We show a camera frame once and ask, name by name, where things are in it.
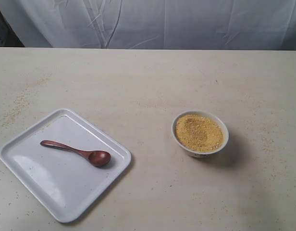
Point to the white backdrop cloth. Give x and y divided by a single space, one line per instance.
154 24

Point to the white ceramic bowl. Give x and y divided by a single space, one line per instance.
211 116

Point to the golden brown granulated powder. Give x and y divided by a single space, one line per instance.
198 133

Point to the white square plastic tray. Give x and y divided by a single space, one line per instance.
64 182

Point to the dark brown wooden spoon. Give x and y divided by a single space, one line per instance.
96 158

